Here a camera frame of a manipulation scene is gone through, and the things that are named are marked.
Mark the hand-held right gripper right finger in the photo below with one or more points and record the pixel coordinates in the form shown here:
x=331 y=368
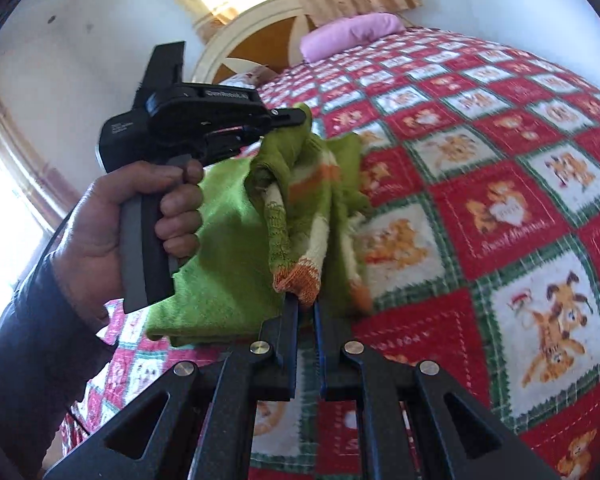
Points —
x=321 y=330

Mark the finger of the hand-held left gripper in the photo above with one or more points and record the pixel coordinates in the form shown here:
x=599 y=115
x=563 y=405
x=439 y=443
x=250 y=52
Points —
x=290 y=117
x=227 y=147

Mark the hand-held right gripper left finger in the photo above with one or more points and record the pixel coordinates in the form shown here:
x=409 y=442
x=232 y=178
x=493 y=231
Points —
x=291 y=320

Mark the green striped knit sweater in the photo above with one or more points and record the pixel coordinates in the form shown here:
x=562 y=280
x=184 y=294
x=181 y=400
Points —
x=220 y=260

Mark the person's left hand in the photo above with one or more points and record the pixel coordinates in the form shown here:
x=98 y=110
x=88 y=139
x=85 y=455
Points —
x=100 y=240

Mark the white patterned pillow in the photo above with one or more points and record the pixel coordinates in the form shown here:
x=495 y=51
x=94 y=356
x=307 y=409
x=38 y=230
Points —
x=247 y=79

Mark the cream and brown headboard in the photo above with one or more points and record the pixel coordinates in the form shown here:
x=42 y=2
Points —
x=260 y=40

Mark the pink pillow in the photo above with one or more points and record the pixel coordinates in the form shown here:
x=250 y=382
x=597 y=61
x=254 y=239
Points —
x=350 y=35

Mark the red checkered printed blanket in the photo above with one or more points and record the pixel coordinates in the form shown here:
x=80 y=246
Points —
x=480 y=185

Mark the window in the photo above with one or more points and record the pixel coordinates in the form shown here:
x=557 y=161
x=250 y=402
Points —
x=5 y=240

